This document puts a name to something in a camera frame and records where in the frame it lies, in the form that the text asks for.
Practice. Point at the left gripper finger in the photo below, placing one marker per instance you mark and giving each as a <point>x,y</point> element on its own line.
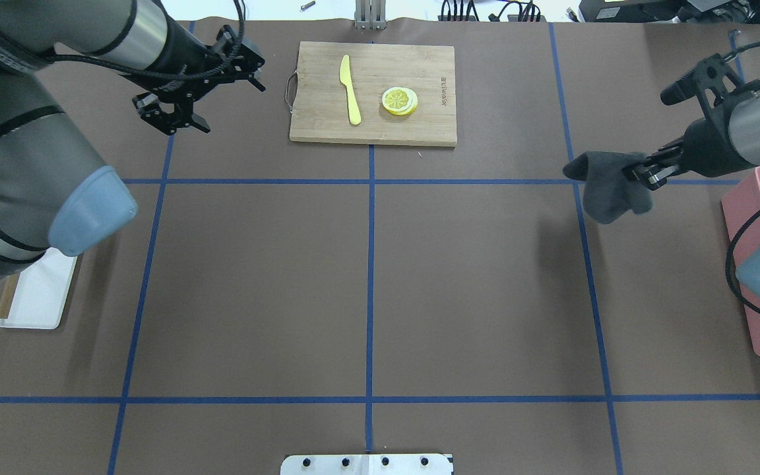
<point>242,59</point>
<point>149,108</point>

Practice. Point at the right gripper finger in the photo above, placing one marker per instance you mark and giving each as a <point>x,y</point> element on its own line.
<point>650,175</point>
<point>667,156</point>

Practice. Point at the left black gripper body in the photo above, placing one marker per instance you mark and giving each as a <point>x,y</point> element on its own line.
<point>178,68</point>

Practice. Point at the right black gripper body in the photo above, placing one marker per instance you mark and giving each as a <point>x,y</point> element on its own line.
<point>708,144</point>

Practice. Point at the grey cloth towel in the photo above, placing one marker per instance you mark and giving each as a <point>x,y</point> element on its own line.
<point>608,193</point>

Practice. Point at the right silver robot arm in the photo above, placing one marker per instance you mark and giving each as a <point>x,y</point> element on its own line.
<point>742,129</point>

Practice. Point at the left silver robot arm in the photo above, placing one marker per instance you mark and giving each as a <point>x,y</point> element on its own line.
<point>56,191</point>

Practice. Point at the wooden cutting board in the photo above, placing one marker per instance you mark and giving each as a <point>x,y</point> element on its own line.
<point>319,110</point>

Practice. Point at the yellow plastic knife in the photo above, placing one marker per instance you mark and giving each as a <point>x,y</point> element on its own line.
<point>353,110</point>

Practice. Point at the yellow lemon slice toy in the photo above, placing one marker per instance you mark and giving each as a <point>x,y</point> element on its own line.
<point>400,101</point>

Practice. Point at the white towel rack stand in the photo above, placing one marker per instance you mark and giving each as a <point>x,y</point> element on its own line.
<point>35,298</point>

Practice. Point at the aluminium frame post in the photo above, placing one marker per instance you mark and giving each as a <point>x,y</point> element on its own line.
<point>370,15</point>

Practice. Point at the white camera pillar base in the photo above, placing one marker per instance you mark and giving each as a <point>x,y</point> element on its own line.
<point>396,463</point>

